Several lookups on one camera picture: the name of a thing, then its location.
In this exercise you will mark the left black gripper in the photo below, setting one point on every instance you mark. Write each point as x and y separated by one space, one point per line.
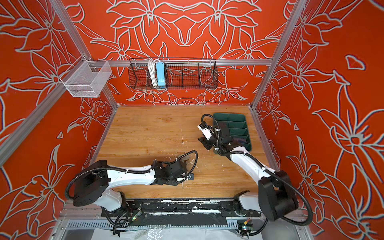
175 182

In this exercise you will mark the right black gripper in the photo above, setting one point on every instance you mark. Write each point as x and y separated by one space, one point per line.
204 141

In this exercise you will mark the green plastic divider tray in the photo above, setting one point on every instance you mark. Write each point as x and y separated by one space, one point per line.
237 125

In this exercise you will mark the purple sock with yellow cuff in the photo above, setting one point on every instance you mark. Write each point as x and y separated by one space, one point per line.
241 140

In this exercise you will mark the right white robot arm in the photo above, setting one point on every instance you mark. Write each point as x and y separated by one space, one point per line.
276 196

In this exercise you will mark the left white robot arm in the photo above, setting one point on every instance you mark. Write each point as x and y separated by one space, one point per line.
97 183

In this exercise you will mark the light blue box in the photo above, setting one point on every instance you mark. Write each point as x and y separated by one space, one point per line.
161 74

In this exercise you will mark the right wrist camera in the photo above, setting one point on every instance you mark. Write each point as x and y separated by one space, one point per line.
206 130

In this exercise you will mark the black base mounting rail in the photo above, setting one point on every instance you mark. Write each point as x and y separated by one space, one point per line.
180 213

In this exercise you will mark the black wire wall basket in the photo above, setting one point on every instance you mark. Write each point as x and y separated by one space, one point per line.
181 74

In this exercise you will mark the clear acrylic wall bin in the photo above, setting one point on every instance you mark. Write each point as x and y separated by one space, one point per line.
86 79

